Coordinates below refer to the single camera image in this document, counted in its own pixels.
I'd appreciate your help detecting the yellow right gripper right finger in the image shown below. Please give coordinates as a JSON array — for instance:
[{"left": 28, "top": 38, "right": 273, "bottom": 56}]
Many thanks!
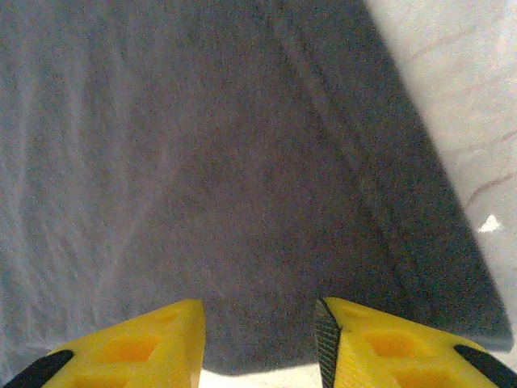
[{"left": 313, "top": 297, "right": 517, "bottom": 388}]

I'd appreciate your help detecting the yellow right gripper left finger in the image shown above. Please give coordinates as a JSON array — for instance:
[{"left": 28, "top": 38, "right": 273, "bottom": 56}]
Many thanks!
[{"left": 0, "top": 297, "right": 208, "bottom": 388}]

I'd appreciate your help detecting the dark grey t-shirt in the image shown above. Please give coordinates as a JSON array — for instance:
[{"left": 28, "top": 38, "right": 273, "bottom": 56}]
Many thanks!
[{"left": 0, "top": 0, "right": 515, "bottom": 376}]

